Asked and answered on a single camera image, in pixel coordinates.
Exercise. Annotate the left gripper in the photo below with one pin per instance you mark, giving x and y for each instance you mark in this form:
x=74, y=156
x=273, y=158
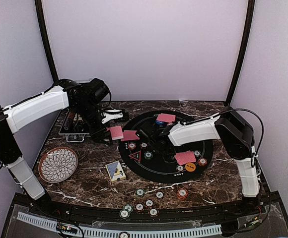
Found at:
x=94, y=133

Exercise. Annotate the blue small blind button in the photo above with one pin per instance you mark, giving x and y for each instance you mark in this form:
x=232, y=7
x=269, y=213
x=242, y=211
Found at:
x=159, y=122

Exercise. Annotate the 100 chips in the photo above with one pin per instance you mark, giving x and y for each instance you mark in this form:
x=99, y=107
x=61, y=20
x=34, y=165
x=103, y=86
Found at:
x=180, y=168
x=143, y=145

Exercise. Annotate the red-backed card deck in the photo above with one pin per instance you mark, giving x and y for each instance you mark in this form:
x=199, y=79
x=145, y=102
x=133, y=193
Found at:
x=116, y=132

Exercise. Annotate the green 20 chips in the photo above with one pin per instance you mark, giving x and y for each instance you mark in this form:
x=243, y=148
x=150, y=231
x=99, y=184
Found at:
x=148, y=155
x=197, y=153

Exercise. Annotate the dealt card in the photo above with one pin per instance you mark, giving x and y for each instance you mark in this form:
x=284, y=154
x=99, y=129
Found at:
x=168, y=118
x=129, y=135
x=182, y=162

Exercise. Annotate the red 5 chips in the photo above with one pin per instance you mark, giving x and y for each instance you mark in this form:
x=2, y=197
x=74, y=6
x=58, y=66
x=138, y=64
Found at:
x=202, y=162
x=132, y=145

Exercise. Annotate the red triangle all-in marker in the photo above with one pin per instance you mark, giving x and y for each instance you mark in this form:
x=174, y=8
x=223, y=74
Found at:
x=136, y=156

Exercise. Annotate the orange big blind button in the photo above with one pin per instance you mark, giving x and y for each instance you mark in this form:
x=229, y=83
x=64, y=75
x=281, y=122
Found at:
x=190, y=167

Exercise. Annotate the black orange 100 chip stack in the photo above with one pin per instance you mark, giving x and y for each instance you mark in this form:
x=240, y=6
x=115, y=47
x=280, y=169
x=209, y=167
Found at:
x=159, y=195

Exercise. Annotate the red 5 chip stack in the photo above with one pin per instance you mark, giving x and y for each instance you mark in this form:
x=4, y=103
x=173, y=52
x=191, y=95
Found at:
x=182, y=194

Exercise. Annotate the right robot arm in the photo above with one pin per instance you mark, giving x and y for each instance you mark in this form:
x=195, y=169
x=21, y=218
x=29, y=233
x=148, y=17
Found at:
x=236, y=134

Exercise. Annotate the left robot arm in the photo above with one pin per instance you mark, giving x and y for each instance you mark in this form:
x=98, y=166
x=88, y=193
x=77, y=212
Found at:
x=64, y=93

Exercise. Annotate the aluminium poker chip case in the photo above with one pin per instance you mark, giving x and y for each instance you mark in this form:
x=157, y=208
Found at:
x=74, y=132

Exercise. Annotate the orange chip roll in case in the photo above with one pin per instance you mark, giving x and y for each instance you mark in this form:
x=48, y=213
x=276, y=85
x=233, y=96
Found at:
x=70, y=117

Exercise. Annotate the purple chip roll in case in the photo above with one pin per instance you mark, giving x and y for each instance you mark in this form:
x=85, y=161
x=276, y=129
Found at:
x=66, y=126

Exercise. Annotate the black round poker mat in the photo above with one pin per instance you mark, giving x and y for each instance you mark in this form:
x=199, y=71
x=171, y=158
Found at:
x=162, y=168

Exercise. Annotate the gold blue card box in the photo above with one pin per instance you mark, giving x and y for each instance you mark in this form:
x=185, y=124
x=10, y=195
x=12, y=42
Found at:
x=115, y=172

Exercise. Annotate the floral ceramic plate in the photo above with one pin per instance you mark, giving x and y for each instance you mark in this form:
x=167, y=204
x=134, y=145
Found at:
x=58, y=164

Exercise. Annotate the green 20 chip stack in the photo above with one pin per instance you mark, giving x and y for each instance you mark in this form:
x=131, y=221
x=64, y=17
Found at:
x=140, y=192

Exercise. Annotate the fallen green 20 chip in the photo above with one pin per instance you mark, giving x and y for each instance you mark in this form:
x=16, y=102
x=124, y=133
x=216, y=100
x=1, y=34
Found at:
x=129, y=208
x=124, y=214

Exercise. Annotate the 100 chip on rail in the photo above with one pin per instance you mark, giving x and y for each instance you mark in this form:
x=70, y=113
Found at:
x=139, y=207

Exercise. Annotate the white slotted cable duct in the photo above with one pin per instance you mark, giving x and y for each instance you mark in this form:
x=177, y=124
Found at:
x=103, y=232

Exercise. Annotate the fallen 100 chip on duct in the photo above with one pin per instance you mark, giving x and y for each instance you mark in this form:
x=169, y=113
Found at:
x=124, y=235

